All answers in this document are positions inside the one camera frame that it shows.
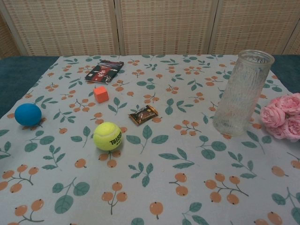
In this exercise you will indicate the pink flower bouquet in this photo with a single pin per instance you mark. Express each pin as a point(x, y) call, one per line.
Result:
point(282, 117)

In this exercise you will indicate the clear textured glass vase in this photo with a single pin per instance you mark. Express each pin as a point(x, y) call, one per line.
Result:
point(241, 93)

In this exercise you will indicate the brown snack packet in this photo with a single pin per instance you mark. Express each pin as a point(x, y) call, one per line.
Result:
point(143, 115)

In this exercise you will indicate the yellow tennis ball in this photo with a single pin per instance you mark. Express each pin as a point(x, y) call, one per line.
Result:
point(107, 139)

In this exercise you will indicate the orange foam cube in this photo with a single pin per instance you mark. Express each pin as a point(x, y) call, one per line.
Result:
point(101, 94)

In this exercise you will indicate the floral print tablecloth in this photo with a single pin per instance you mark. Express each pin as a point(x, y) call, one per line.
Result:
point(164, 164)

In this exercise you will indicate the black red snack packet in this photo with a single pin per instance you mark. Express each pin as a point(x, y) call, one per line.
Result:
point(104, 71)

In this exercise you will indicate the woven bamboo folding screen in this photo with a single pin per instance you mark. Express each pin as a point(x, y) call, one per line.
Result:
point(150, 27)

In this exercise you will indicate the blue rubber ball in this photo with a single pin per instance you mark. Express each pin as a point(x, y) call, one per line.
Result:
point(27, 114)

